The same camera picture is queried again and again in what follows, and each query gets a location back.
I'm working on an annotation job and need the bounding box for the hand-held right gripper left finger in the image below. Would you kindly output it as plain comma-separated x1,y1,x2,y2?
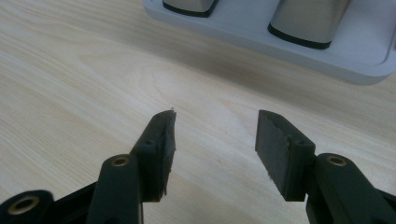
130,109,177,203

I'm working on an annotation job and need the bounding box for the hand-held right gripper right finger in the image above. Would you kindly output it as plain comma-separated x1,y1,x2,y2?
255,109,317,203

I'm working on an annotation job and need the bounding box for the metal cup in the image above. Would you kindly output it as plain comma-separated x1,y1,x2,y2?
162,0,219,19

